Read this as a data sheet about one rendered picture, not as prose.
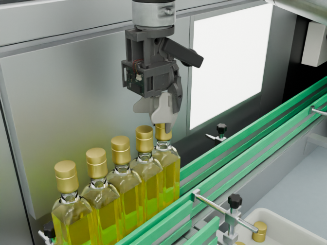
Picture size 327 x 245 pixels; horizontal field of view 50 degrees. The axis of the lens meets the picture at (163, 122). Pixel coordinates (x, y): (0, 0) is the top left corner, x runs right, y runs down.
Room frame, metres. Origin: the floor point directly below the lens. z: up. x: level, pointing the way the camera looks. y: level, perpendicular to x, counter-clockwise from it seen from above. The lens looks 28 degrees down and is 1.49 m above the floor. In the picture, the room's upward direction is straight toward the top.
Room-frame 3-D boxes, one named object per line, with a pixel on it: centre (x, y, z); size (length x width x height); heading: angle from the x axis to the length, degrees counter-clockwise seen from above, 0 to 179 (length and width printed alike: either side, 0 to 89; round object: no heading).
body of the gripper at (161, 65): (0.62, 0.02, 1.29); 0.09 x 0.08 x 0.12; 130
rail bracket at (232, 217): (0.59, -0.13, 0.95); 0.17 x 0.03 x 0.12; 46
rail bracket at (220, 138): (0.90, -0.15, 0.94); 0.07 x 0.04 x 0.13; 46
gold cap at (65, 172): (0.47, 0.16, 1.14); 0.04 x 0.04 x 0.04
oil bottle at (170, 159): (0.64, 0.00, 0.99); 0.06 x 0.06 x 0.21; 46
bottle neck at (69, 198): (0.47, 0.16, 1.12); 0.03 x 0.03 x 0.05
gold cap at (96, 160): (0.51, 0.12, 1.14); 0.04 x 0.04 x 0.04
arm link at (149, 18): (0.62, 0.01, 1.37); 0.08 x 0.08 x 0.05
